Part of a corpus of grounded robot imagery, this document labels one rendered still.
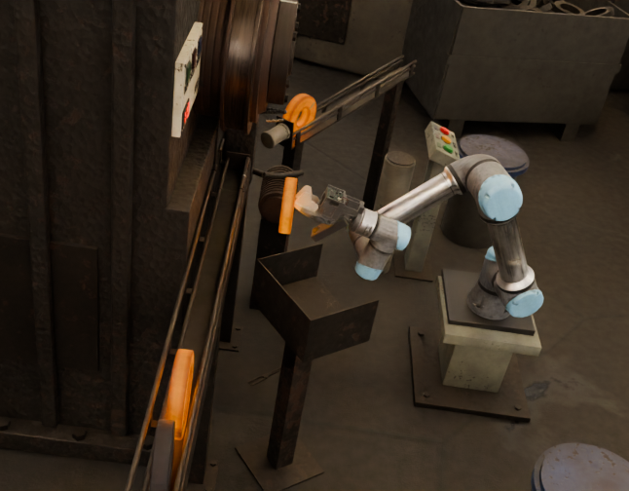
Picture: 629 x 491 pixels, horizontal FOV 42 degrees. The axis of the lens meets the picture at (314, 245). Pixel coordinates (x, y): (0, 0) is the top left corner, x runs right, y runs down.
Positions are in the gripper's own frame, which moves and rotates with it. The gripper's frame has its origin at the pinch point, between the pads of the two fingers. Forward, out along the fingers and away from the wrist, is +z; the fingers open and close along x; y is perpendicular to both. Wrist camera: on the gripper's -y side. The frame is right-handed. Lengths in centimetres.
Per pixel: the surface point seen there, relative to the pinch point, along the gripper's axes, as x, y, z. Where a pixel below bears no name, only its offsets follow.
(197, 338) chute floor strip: 44.0, -19.4, 12.7
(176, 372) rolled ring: 73, -4, 17
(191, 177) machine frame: 12.1, 2.8, 27.3
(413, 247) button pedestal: -82, -50, -69
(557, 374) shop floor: -31, -47, -124
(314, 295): 19.2, -13.6, -14.7
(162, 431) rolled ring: 87, -4, 17
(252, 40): 0.7, 38.8, 25.6
